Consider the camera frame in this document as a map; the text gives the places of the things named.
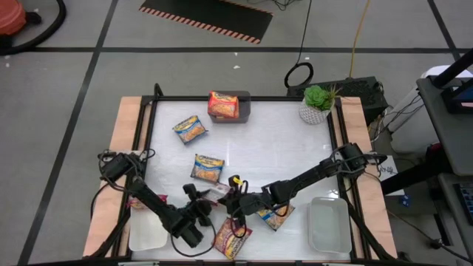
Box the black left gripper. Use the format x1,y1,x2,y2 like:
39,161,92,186
183,183,221,228

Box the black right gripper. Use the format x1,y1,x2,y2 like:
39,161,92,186
218,176,268,237

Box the red roast beef ramen pack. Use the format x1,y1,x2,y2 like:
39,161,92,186
204,182,233,203
126,194,169,211
213,217,253,261

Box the blue soy sauce ramen pack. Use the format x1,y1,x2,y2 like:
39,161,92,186
190,154,225,185
256,205,296,232
172,115,208,145

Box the orange chicken ramen pack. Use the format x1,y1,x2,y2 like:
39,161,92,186
207,91,239,119

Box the white rectangular tray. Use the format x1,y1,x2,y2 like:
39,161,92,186
128,199,169,252
307,197,353,255

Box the grey plastic bin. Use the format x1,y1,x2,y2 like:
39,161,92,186
206,90,251,124

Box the green succulent in white pot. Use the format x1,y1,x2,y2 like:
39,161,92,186
298,83,343,126

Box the white paper sheet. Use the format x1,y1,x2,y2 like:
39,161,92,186
384,157,406,197

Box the black perforated computer case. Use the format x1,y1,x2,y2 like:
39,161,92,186
287,75,389,125

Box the black hazard-striped floor mat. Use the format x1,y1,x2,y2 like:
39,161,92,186
138,0,274,44

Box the black desk leg beam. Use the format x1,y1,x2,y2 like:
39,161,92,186
380,147,454,197

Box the grey desk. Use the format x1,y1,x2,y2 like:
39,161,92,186
416,75,473,177

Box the black keyboard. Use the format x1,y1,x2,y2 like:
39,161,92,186
452,183,473,227

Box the black monitor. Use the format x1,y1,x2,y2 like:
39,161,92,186
439,77,473,115

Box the black diagonal pole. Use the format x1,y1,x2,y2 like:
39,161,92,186
430,47,473,89

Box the orange shop vacuum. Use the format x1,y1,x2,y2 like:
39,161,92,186
0,0,42,36

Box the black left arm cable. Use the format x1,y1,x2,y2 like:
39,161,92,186
170,221,217,258

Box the black base power cable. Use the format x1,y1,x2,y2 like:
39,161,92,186
89,177,119,222

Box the black metal table frame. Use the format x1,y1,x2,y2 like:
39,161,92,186
86,83,398,265

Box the black cable with coil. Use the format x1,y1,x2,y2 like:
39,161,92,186
283,0,315,89

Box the black cable tangle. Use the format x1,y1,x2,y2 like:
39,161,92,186
271,0,299,11

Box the yellow cable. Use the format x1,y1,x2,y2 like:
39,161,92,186
348,0,372,79

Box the black plug with cable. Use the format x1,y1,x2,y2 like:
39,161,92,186
386,210,473,264

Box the black vacuum hose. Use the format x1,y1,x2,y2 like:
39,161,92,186
0,0,67,56

